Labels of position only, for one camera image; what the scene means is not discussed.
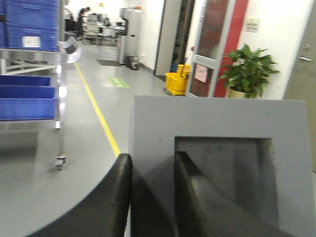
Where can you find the gray square base block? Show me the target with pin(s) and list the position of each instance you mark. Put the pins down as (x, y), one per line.
(256, 152)

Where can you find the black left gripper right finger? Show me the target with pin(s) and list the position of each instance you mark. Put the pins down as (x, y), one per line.
(201, 210)

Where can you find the person in black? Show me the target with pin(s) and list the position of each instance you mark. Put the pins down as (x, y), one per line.
(81, 16)

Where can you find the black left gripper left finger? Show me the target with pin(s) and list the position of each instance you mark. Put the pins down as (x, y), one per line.
(103, 212)

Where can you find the steel rack with blue bins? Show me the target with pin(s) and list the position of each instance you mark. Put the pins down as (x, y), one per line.
(33, 57)

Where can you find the yellow mop bucket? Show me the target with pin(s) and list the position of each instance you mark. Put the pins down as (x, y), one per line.
(176, 82)

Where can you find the green potted plant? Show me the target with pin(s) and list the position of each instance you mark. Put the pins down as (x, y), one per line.
(248, 71)

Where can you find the silver water dispenser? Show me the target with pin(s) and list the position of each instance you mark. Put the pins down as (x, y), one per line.
(128, 38)

